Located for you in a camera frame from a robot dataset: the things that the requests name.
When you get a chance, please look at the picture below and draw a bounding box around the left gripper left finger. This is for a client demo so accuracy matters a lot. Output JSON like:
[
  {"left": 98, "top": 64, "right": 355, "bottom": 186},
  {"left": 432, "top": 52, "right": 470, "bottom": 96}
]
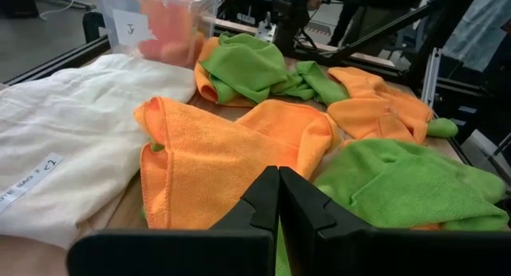
[{"left": 66, "top": 166, "right": 279, "bottom": 276}]

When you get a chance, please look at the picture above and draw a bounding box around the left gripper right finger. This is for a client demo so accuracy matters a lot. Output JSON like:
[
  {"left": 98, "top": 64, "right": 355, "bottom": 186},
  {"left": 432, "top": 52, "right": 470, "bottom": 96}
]
[{"left": 279, "top": 166, "right": 511, "bottom": 276}]

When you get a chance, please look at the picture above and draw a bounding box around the orange microfiber towel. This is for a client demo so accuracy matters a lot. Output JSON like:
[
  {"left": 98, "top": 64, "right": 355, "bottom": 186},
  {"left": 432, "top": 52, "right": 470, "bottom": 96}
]
[
  {"left": 193, "top": 36, "right": 259, "bottom": 108},
  {"left": 137, "top": 0, "right": 205, "bottom": 69},
  {"left": 410, "top": 223, "right": 442, "bottom": 232},
  {"left": 133, "top": 96, "right": 343, "bottom": 231},
  {"left": 326, "top": 65, "right": 435, "bottom": 145}
]

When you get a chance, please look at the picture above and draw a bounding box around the black box with blue slots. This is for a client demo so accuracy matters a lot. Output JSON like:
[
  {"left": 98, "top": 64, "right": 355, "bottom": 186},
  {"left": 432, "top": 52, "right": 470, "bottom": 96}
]
[{"left": 447, "top": 103, "right": 479, "bottom": 130}]

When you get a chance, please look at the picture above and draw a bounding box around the white canvas tote bag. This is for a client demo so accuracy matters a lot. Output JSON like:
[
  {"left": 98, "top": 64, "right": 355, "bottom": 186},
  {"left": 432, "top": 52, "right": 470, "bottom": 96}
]
[{"left": 0, "top": 53, "right": 197, "bottom": 251}]

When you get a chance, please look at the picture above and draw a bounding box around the silver aluminium extrusion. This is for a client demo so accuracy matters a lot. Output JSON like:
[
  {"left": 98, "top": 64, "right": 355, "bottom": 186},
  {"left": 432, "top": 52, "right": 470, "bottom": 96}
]
[{"left": 421, "top": 47, "right": 443, "bottom": 108}]

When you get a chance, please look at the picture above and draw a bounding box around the clear plastic bin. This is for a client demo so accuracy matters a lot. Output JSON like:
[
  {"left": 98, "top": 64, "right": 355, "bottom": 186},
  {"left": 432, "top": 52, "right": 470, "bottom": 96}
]
[{"left": 97, "top": 0, "right": 224, "bottom": 69}]

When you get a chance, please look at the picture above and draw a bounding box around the person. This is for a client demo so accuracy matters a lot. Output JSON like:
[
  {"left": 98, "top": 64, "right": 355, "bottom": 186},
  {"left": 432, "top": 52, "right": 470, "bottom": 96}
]
[
  {"left": 330, "top": 0, "right": 426, "bottom": 57},
  {"left": 441, "top": 0, "right": 511, "bottom": 74}
]

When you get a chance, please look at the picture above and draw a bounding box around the black case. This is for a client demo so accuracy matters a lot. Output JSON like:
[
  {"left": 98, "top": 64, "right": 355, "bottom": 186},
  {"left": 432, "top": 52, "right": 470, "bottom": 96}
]
[{"left": 0, "top": 0, "right": 40, "bottom": 18}]

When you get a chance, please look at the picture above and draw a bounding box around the small white metal bracket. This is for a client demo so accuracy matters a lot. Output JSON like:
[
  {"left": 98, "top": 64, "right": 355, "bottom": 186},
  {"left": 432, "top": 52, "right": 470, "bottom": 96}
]
[{"left": 254, "top": 11, "right": 279, "bottom": 45}]

